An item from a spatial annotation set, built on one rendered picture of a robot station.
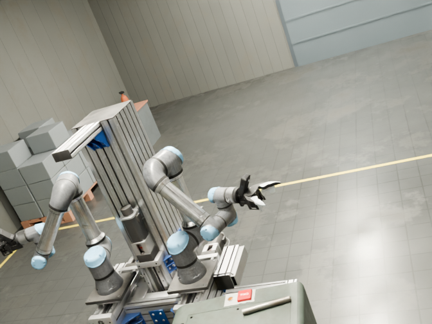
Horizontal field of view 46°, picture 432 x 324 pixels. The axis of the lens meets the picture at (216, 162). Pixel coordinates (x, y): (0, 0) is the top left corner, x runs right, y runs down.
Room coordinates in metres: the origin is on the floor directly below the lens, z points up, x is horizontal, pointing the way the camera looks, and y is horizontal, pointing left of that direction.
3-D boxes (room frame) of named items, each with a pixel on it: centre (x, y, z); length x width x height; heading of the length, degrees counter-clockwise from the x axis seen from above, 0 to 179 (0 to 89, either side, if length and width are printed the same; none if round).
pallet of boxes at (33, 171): (7.12, 2.24, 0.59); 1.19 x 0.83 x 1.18; 158
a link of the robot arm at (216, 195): (2.17, 0.03, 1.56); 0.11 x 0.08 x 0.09; 47
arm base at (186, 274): (2.25, 0.32, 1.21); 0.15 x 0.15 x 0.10
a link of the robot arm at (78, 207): (2.57, 0.77, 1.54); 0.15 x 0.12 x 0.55; 179
